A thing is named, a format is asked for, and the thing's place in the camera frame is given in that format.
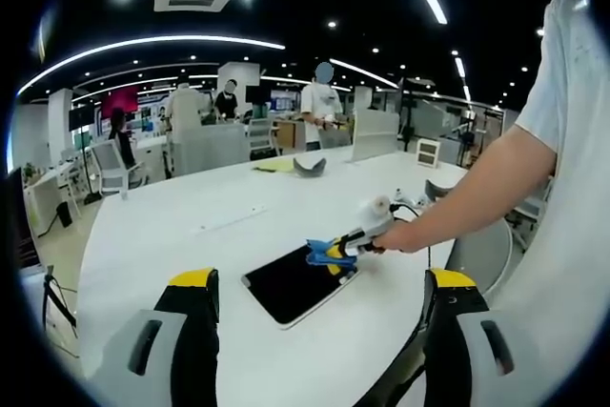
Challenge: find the blue cleaning cloth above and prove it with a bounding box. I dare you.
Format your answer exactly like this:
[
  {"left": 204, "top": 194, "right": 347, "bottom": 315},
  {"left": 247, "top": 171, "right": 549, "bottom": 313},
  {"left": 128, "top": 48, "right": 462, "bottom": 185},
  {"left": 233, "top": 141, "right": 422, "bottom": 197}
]
[{"left": 304, "top": 237, "right": 358, "bottom": 268}]

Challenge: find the white office chair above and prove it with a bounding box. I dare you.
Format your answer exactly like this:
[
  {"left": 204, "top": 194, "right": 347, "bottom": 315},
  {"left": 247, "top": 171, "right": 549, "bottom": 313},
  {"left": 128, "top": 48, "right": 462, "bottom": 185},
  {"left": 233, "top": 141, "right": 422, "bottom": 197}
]
[
  {"left": 90, "top": 142, "right": 144, "bottom": 193},
  {"left": 247, "top": 118, "right": 280, "bottom": 158}
]

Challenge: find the white vented box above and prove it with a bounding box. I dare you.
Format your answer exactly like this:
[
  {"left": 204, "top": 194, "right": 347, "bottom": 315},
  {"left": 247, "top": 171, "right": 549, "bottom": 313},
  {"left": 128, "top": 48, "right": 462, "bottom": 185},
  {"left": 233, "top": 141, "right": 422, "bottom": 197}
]
[{"left": 416, "top": 138, "right": 439, "bottom": 169}]

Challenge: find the black tripod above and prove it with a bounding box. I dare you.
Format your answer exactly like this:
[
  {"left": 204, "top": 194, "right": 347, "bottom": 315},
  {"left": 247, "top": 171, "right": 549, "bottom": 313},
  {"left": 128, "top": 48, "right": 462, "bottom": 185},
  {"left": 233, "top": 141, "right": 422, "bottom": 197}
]
[{"left": 41, "top": 266, "right": 78, "bottom": 332}]

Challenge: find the grey chair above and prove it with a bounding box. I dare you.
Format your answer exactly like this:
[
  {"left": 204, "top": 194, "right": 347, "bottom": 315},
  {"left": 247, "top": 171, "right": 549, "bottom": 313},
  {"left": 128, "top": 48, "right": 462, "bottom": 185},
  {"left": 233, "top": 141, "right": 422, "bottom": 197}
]
[{"left": 445, "top": 220, "right": 514, "bottom": 296}]

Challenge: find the grey divider panel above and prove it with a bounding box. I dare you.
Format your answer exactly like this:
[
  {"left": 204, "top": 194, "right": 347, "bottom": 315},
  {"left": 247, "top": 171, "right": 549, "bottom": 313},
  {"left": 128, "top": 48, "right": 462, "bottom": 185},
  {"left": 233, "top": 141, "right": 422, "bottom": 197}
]
[
  {"left": 171, "top": 123, "right": 253, "bottom": 177},
  {"left": 351, "top": 108, "right": 400, "bottom": 164}
]

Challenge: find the black monitor on stand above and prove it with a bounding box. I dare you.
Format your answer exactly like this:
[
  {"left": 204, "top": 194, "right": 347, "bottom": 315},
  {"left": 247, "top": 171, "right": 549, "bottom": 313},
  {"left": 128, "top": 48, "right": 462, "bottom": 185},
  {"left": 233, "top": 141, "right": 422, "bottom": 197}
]
[{"left": 69, "top": 106, "right": 104, "bottom": 203}]

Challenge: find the black equipment stand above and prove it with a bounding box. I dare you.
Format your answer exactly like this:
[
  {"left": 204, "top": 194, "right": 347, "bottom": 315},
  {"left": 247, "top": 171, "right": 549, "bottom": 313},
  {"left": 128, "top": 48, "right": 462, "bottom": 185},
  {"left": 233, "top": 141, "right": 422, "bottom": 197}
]
[{"left": 398, "top": 77, "right": 435, "bottom": 153}]

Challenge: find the yellow cloth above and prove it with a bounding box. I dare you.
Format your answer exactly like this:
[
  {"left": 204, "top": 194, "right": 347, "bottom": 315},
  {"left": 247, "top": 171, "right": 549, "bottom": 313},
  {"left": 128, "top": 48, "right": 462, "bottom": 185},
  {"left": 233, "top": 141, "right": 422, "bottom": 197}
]
[{"left": 252, "top": 161, "right": 295, "bottom": 174}]

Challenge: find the wooden cabinet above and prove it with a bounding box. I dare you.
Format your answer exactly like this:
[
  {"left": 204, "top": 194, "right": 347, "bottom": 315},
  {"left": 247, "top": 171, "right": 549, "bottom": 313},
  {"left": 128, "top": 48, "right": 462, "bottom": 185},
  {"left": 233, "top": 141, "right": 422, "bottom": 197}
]
[{"left": 275, "top": 119, "right": 306, "bottom": 151}]

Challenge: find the operator in white shirt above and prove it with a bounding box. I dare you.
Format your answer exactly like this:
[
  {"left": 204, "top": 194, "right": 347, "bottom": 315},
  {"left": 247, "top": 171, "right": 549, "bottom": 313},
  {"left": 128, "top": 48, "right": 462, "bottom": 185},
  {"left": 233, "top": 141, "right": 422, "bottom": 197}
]
[{"left": 485, "top": 0, "right": 610, "bottom": 407}]

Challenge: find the grey headset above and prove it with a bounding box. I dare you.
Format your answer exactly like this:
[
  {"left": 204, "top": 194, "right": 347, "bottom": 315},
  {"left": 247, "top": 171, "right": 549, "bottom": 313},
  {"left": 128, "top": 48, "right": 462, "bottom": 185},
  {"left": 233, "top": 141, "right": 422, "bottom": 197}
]
[{"left": 292, "top": 156, "right": 329, "bottom": 180}]

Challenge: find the small white device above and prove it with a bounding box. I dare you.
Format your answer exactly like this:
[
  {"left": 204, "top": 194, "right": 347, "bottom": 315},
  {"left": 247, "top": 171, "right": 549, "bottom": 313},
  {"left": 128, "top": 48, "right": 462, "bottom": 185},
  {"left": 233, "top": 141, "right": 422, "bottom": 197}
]
[{"left": 393, "top": 187, "right": 428, "bottom": 208}]

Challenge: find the red screen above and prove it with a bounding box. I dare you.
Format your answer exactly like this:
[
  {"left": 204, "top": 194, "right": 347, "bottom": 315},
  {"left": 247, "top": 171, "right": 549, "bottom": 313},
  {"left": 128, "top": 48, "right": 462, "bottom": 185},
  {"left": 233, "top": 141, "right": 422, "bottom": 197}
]
[{"left": 102, "top": 90, "right": 139, "bottom": 115}]

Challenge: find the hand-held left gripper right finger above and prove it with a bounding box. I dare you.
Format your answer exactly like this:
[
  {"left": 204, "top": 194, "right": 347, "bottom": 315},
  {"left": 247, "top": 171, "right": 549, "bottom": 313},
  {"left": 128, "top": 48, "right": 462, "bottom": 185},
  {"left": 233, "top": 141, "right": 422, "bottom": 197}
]
[{"left": 422, "top": 268, "right": 528, "bottom": 407}]

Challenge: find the person's right hand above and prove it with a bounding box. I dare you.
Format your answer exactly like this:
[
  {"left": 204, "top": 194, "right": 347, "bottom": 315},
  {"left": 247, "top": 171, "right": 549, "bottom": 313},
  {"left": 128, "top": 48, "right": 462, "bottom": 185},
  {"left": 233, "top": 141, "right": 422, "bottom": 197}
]
[{"left": 374, "top": 223, "right": 430, "bottom": 255}]

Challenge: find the dark panel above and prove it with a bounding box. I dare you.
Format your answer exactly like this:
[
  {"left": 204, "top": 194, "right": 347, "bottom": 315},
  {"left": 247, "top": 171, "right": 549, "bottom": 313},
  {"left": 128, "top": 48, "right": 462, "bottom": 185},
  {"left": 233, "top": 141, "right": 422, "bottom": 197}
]
[{"left": 7, "top": 166, "right": 43, "bottom": 275}]

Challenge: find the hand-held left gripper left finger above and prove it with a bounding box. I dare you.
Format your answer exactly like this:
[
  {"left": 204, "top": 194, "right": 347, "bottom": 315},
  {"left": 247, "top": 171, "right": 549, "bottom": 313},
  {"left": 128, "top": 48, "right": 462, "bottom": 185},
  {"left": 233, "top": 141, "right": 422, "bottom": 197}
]
[{"left": 102, "top": 267, "right": 221, "bottom": 407}]

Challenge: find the black bin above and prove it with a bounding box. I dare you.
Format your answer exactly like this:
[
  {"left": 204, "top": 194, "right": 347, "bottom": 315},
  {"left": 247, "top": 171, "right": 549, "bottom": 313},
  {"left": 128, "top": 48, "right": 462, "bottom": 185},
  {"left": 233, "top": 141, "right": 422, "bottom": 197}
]
[{"left": 55, "top": 200, "right": 73, "bottom": 228}]

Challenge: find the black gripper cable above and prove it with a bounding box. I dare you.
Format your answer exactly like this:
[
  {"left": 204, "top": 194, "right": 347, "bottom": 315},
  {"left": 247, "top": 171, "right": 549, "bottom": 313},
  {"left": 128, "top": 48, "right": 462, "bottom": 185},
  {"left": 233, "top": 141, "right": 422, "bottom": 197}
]
[{"left": 389, "top": 204, "right": 436, "bottom": 270}]

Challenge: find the curved ceiling light strip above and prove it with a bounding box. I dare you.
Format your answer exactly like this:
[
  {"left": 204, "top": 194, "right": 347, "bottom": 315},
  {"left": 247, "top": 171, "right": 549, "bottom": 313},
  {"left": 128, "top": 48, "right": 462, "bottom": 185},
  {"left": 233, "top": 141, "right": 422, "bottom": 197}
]
[{"left": 17, "top": 34, "right": 286, "bottom": 96}]

